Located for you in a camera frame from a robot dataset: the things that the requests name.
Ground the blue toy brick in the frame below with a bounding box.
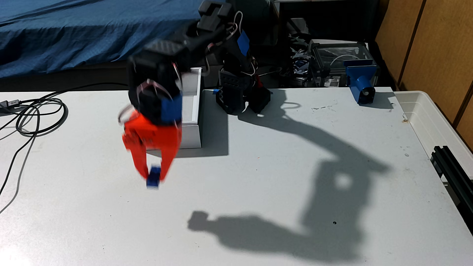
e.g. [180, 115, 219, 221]
[146, 166, 162, 190]

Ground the white cardboard box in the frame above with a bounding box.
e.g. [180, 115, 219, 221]
[146, 67, 203, 150]

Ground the blue bed sheet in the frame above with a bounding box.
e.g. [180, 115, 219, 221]
[0, 0, 207, 79]

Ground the blue printed clamp holder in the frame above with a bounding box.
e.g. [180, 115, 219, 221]
[344, 60, 378, 105]

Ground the white plastic bin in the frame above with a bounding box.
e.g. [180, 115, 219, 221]
[393, 90, 473, 182]

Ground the black aluminium extrusion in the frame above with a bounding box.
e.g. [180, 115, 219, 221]
[430, 146, 473, 234]

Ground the brown wooden cabinet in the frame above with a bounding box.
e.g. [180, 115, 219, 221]
[375, 0, 473, 150]

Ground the thick looped black cable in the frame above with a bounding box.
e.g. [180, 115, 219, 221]
[0, 82, 130, 138]

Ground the thin black cable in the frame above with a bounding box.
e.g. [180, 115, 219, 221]
[0, 107, 40, 216]

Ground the clear enclosure black frame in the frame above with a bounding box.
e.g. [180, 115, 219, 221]
[308, 39, 374, 88]

